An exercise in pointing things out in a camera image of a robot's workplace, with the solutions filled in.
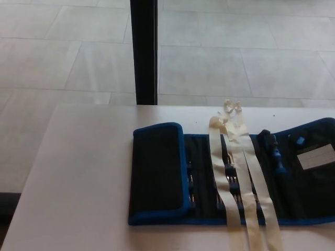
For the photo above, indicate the small blue plastic piece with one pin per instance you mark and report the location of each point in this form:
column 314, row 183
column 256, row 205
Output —
column 300, row 141

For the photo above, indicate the black vertical post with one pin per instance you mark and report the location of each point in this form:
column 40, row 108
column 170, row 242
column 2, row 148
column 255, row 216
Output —
column 144, row 52

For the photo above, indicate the black blue-trimmed fabric toolkit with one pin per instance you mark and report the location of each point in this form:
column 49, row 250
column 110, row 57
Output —
column 157, row 167

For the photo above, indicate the black slim tool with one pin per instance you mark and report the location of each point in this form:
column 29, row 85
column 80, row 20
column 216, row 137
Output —
column 264, row 138

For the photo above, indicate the white label card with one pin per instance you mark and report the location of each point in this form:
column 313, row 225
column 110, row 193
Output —
column 316, row 157

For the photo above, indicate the blue-collared screwdriver bit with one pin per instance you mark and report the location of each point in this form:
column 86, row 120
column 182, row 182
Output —
column 190, row 186
column 191, row 204

